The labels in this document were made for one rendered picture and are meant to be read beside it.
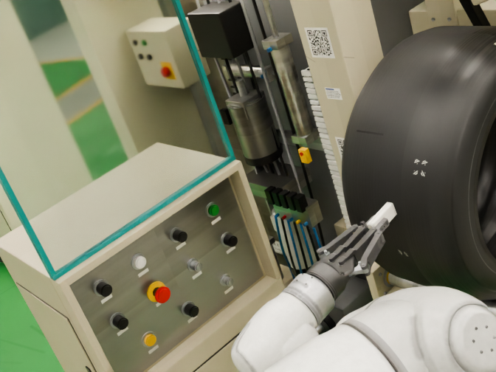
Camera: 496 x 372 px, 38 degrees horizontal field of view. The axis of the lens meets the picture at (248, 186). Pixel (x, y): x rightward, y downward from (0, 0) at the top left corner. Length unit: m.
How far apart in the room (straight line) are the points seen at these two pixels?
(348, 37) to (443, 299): 1.04
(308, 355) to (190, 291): 1.18
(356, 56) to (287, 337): 0.72
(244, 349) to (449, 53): 0.71
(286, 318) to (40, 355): 2.71
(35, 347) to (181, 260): 2.22
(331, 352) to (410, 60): 0.94
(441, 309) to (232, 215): 1.23
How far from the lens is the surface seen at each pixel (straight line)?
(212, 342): 1.92
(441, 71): 1.48
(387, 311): 0.75
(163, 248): 1.80
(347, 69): 1.69
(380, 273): 1.85
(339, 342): 0.72
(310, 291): 1.31
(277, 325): 1.27
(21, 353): 4.00
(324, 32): 1.69
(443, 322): 0.71
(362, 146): 1.51
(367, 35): 1.73
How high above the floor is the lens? 2.01
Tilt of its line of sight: 26 degrees down
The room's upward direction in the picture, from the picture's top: 19 degrees counter-clockwise
